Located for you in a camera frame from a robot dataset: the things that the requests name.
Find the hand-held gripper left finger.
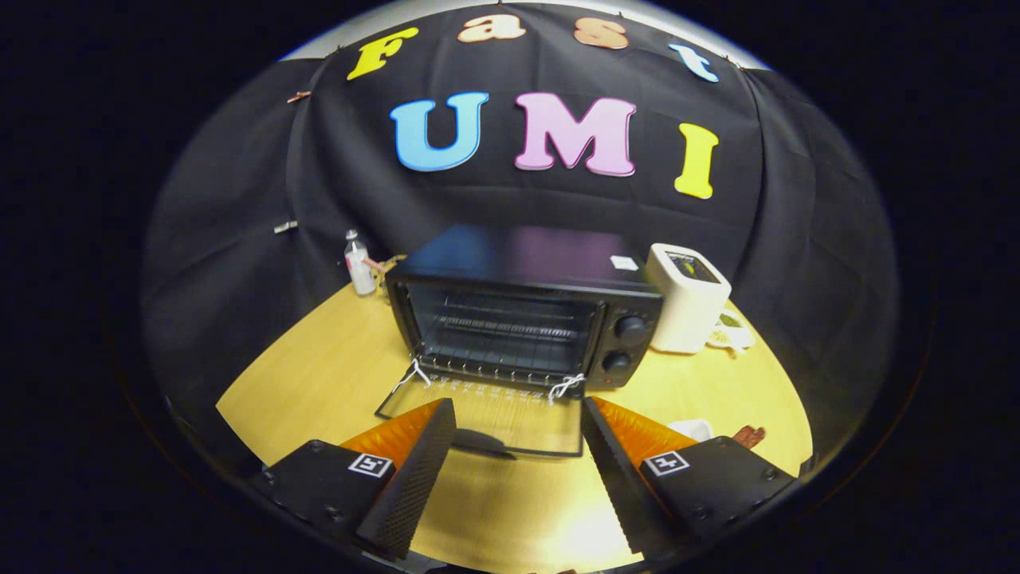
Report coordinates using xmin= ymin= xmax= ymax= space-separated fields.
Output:
xmin=253 ymin=398 xmax=458 ymax=562

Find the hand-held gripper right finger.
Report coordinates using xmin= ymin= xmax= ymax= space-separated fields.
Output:
xmin=580 ymin=396 xmax=800 ymax=559

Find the black toaster oven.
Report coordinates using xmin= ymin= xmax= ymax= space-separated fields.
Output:
xmin=374 ymin=224 xmax=665 ymax=461

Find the white pop-up toaster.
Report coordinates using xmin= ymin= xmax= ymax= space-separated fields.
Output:
xmin=643 ymin=242 xmax=733 ymax=355

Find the white rectangular dish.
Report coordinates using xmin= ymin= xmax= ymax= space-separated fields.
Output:
xmin=668 ymin=418 xmax=715 ymax=444

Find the small clear bottle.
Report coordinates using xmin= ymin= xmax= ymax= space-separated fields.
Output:
xmin=343 ymin=229 xmax=378 ymax=297

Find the white string tie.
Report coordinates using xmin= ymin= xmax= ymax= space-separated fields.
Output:
xmin=394 ymin=358 xmax=432 ymax=392
xmin=547 ymin=372 xmax=587 ymax=402

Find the striped twisted rope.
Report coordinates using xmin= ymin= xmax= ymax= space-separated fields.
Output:
xmin=363 ymin=253 xmax=408 ymax=281

